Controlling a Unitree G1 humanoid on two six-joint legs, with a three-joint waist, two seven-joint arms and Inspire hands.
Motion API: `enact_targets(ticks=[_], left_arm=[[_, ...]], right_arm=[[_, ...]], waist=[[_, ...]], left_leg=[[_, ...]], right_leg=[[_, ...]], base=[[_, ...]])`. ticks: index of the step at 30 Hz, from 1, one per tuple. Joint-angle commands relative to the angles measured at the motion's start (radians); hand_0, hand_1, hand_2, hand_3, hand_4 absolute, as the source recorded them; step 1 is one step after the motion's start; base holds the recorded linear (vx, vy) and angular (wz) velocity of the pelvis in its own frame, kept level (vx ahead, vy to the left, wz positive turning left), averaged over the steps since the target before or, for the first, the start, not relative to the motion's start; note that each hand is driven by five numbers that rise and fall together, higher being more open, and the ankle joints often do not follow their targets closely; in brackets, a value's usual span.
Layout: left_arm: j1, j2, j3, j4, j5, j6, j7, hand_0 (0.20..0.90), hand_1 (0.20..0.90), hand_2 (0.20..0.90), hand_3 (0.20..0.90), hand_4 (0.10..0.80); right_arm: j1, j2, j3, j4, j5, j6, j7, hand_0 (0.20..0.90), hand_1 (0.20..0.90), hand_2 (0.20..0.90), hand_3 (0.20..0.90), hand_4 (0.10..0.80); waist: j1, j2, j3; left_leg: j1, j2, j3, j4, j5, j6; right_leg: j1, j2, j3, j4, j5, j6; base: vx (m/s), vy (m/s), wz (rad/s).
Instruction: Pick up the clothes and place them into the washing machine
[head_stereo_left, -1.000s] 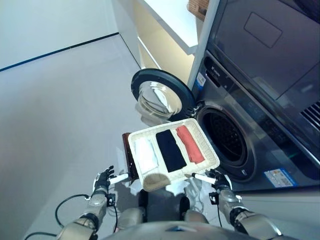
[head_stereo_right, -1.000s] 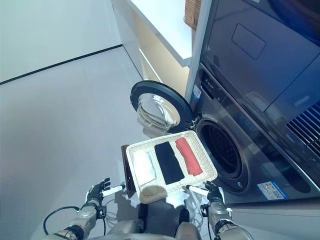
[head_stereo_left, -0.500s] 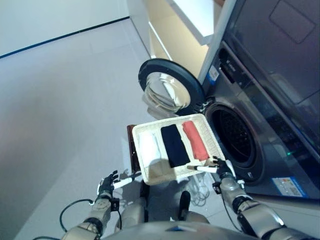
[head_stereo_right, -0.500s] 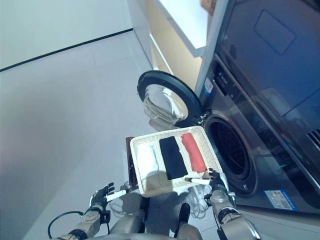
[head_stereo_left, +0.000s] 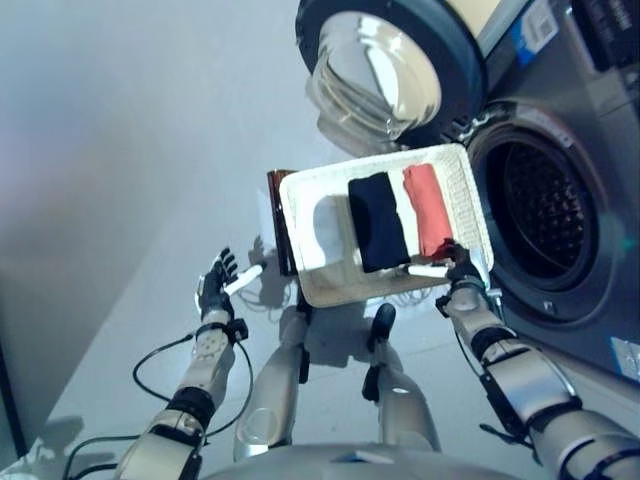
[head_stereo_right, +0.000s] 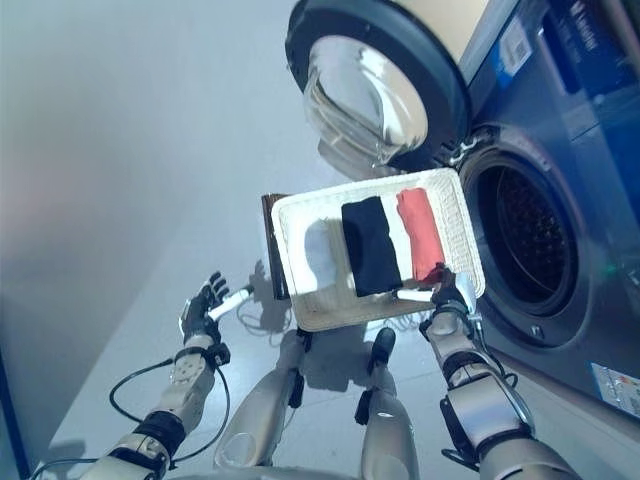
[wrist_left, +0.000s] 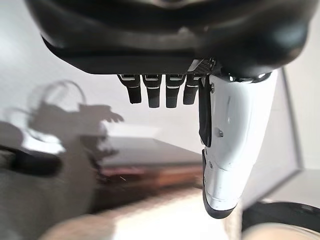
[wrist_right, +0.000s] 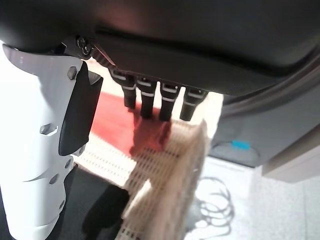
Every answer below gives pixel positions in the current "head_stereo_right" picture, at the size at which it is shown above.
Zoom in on round glass washing machine door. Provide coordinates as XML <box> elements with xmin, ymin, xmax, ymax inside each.
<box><xmin>283</xmin><ymin>0</ymin><xmax>474</xmax><ymax>175</ymax></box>

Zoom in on grey front-load washing machine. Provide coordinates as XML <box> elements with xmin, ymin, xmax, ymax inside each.
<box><xmin>429</xmin><ymin>0</ymin><xmax>640</xmax><ymax>416</ymax></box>

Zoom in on cream wicker basket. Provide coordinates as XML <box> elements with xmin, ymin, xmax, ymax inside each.
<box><xmin>269</xmin><ymin>168</ymin><xmax>488</xmax><ymax>333</ymax></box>

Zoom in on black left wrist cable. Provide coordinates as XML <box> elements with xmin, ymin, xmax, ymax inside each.
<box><xmin>108</xmin><ymin>356</ymin><xmax>232</xmax><ymax>462</ymax></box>

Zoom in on white cloth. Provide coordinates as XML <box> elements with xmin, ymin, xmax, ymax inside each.
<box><xmin>302</xmin><ymin>216</ymin><xmax>347</xmax><ymax>294</ymax></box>

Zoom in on black cloth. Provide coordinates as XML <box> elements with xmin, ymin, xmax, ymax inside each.
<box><xmin>340</xmin><ymin>196</ymin><xmax>404</xmax><ymax>298</ymax></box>

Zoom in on blue white sticker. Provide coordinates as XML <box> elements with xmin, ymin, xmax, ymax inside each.
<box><xmin>590</xmin><ymin>361</ymin><xmax>640</xmax><ymax>402</ymax></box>

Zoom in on silver left robot leg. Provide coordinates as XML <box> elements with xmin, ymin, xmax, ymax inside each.
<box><xmin>214</xmin><ymin>328</ymin><xmax>314</xmax><ymax>469</ymax></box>

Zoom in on dark brown stool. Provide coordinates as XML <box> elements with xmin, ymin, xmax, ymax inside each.
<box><xmin>260</xmin><ymin>191</ymin><xmax>297</xmax><ymax>302</ymax></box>

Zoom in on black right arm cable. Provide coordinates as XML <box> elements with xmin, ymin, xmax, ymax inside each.
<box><xmin>468</xmin><ymin>309</ymin><xmax>537</xmax><ymax>437</ymax></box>

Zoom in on blue energy label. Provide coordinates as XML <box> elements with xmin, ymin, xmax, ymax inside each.
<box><xmin>498</xmin><ymin>21</ymin><xmax>537</xmax><ymax>72</ymax></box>

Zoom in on red cloth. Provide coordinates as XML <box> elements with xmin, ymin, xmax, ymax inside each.
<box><xmin>395</xmin><ymin>187</ymin><xmax>448</xmax><ymax>284</ymax></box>

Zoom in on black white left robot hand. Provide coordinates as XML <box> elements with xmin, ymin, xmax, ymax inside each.
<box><xmin>178</xmin><ymin>270</ymin><xmax>252</xmax><ymax>347</ymax></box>

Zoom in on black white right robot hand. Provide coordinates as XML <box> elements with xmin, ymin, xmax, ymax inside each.
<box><xmin>397</xmin><ymin>267</ymin><xmax>480</xmax><ymax>315</ymax></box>

